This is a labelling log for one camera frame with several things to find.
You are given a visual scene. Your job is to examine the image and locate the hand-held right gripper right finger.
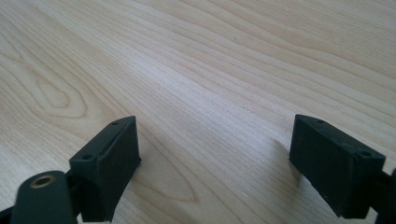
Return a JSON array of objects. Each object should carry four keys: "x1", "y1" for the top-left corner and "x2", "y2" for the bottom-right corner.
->
[{"x1": 289, "y1": 113, "x2": 387, "y2": 219}]

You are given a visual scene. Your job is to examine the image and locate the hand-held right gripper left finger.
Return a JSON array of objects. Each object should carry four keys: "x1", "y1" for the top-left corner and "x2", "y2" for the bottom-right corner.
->
[{"x1": 68, "y1": 115, "x2": 142, "y2": 223}]

